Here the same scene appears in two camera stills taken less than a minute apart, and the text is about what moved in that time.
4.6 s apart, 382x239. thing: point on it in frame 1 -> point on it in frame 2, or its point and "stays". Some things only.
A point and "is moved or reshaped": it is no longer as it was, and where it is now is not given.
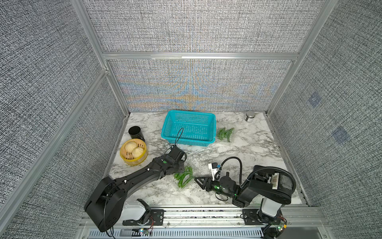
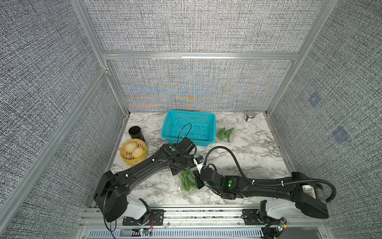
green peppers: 185,177 is moved or reshaped
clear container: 183,179 is moved or reshaped
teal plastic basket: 189,128 stays
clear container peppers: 225,134 stays
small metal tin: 249,116 stays
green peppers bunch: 222,134 stays
